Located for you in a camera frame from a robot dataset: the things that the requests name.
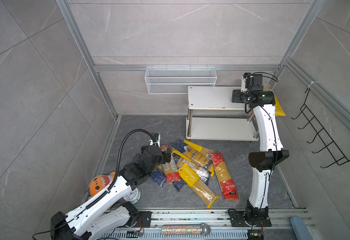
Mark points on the blue yellow Ankara spaghetti bag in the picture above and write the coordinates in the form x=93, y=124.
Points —
x=192, y=155

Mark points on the yellow clear spaghetti bag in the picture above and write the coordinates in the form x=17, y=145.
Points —
x=279, y=111

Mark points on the white two-tier shelf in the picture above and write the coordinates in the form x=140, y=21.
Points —
x=213, y=116

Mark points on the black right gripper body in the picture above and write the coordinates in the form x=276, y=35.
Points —
x=240, y=97

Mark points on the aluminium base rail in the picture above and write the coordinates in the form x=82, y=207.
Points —
x=218, y=220

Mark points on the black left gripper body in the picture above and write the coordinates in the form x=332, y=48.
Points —
x=162, y=159

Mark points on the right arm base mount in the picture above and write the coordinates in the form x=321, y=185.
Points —
x=249, y=218

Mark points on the blue Barilla spaghetti box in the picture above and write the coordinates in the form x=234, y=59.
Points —
x=157, y=176

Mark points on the red end long spaghetti bag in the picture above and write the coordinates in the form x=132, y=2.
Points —
x=227, y=184

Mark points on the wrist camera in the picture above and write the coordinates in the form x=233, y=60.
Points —
x=156, y=140
x=246, y=79

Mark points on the black wire hook rack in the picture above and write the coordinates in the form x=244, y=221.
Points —
x=321, y=136

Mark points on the white wire mesh basket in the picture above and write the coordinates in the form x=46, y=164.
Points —
x=176, y=80

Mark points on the red white label spaghetti bag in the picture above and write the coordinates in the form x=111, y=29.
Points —
x=170, y=169

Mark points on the light blue object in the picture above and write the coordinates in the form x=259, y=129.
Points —
x=300, y=229

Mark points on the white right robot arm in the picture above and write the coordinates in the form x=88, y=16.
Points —
x=263, y=105

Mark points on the yellow end spaghetti bag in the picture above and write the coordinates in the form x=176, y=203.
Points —
x=203, y=150

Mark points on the orange plush toy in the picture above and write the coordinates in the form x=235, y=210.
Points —
x=99, y=183

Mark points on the yellow Stature spaghetti bag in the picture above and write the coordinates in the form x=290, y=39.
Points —
x=197, y=185

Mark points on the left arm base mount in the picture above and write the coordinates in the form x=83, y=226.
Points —
x=142, y=219

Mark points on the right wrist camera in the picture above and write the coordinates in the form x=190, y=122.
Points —
x=246, y=79

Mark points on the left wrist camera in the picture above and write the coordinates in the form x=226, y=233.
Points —
x=156, y=140

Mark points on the blue clear spaghetti bag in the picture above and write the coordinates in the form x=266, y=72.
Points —
x=178, y=185

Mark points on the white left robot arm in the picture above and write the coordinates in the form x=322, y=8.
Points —
x=90, y=221

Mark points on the white alarm clock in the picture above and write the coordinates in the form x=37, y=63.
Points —
x=133, y=196

